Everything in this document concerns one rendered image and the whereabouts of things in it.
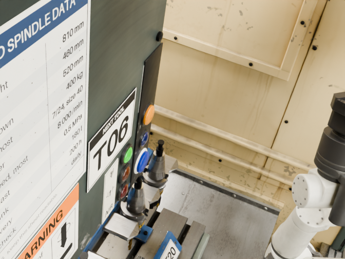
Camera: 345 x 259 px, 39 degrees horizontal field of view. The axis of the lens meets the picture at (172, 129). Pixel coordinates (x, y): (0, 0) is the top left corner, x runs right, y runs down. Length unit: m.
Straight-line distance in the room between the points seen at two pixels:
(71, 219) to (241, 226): 1.18
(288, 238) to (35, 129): 0.80
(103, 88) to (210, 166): 1.19
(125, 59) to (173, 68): 0.97
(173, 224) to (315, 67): 0.61
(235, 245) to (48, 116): 1.30
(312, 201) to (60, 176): 0.61
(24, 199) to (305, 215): 0.75
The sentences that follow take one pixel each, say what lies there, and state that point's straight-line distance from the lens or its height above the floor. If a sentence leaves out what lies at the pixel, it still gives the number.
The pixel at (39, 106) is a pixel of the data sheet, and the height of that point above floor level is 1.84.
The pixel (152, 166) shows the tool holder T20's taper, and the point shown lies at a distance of 1.11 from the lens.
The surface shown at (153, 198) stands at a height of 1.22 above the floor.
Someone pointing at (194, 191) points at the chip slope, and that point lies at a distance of 1.65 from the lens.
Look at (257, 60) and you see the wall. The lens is 1.31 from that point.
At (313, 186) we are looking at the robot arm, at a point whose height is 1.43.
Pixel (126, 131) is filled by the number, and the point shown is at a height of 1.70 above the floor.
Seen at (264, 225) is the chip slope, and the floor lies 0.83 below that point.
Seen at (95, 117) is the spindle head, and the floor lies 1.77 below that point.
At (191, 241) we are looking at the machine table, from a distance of 1.44.
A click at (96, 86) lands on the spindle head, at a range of 0.42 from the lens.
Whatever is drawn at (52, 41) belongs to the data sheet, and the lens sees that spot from 0.33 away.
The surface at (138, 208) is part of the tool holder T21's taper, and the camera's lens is 1.06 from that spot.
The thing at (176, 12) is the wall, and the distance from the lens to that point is 1.34.
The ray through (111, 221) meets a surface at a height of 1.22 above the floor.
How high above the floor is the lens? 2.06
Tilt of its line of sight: 41 degrees down
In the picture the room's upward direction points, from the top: 11 degrees clockwise
